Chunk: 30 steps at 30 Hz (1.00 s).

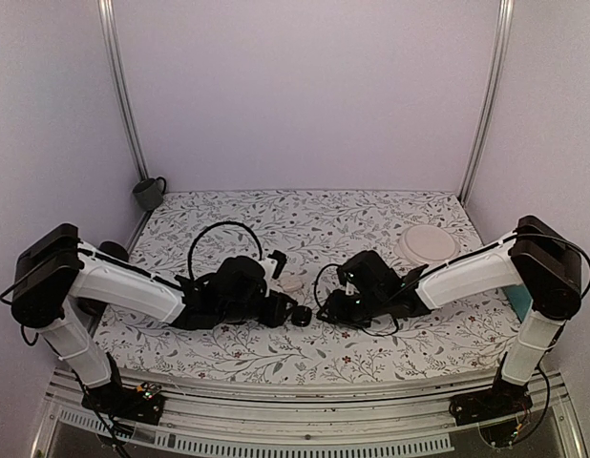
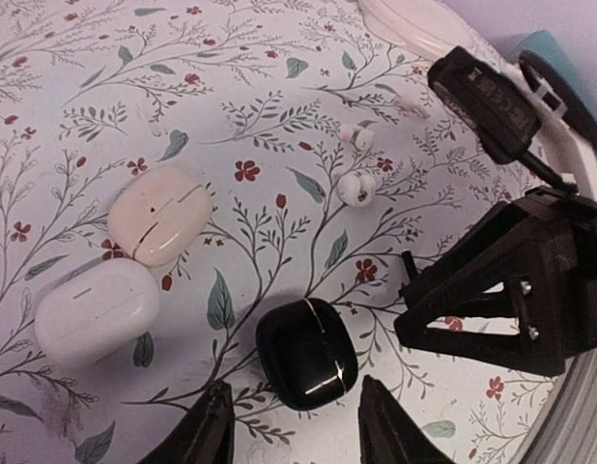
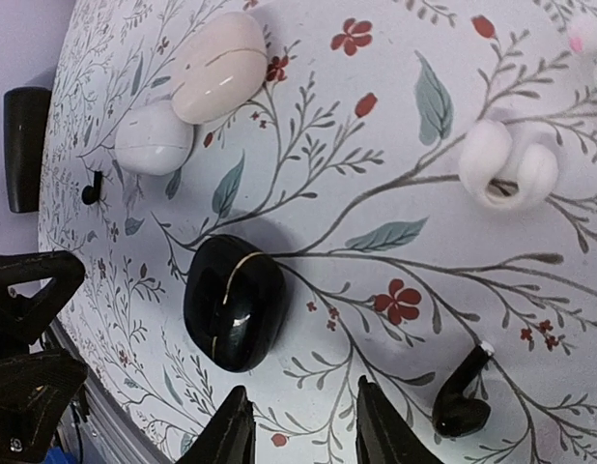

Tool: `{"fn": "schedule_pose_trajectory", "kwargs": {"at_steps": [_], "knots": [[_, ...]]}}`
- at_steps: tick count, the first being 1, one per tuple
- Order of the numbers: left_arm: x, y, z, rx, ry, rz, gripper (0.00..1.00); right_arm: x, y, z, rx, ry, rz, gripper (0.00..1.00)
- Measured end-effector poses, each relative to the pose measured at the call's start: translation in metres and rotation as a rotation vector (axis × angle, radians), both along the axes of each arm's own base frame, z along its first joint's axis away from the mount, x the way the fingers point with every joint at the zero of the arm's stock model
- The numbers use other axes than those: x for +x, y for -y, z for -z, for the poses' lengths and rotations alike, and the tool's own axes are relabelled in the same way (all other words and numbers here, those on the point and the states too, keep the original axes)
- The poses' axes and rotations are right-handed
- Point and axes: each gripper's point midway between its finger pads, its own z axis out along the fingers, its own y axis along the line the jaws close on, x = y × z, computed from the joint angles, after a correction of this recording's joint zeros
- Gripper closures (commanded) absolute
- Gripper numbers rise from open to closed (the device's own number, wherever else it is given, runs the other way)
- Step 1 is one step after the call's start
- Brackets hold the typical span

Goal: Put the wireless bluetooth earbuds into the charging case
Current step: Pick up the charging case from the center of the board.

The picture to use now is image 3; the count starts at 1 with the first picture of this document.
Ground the black earbud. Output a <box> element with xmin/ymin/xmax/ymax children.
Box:
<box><xmin>81</xmin><ymin>171</ymin><xmax>103</xmax><ymax>206</ymax></box>
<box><xmin>432</xmin><ymin>341</ymin><xmax>494</xmax><ymax>438</ymax></box>

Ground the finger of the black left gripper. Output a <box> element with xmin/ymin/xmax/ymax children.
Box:
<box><xmin>0</xmin><ymin>250</ymin><xmax>85</xmax><ymax>358</ymax></box>
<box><xmin>0</xmin><ymin>349</ymin><xmax>88</xmax><ymax>463</ymax></box>

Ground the beige earbud charging case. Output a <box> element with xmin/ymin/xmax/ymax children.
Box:
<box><xmin>171</xmin><ymin>12</ymin><xmax>268</xmax><ymax>125</ymax></box>

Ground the black cylinder object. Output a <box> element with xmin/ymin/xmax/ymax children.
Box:
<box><xmin>3</xmin><ymin>87</ymin><xmax>52</xmax><ymax>214</ymax></box>

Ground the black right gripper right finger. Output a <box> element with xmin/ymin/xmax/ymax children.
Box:
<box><xmin>355</xmin><ymin>375</ymin><xmax>441</xmax><ymax>464</ymax></box>

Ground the white ear-clip earbud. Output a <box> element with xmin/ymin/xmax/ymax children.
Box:
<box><xmin>458</xmin><ymin>120</ymin><xmax>559</xmax><ymax>212</ymax></box>

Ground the front aluminium rail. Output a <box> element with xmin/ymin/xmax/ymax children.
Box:
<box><xmin>42</xmin><ymin>318</ymin><xmax>174</xmax><ymax>464</ymax></box>

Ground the floral patterned table mat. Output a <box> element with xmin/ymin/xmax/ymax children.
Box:
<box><xmin>39</xmin><ymin>1</ymin><xmax>597</xmax><ymax>463</ymax></box>

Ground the small white pink earbud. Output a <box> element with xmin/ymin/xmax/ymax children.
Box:
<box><xmin>567</xmin><ymin>14</ymin><xmax>597</xmax><ymax>88</ymax></box>

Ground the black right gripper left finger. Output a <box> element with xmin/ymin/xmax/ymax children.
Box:
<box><xmin>176</xmin><ymin>386</ymin><xmax>255</xmax><ymax>464</ymax></box>

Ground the white earbud charging case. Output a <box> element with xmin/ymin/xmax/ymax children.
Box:
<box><xmin>114</xmin><ymin>100</ymin><xmax>195</xmax><ymax>176</ymax></box>

